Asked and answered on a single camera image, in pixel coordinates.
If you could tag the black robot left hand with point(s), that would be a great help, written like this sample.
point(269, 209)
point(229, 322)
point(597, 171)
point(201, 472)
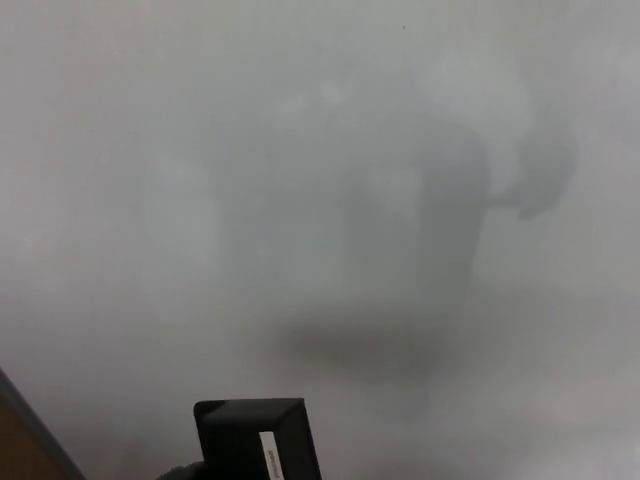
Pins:
point(182, 473)

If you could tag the black magnetic marker holder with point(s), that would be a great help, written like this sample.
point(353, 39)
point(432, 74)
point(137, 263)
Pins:
point(235, 440)

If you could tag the brown wooden panel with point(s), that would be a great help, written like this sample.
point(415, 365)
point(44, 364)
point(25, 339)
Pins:
point(17, 445)

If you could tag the white whiteboard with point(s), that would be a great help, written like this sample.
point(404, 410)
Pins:
point(150, 150)

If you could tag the grey whiteboard frame edge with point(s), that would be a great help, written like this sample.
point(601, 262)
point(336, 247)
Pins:
point(42, 431)

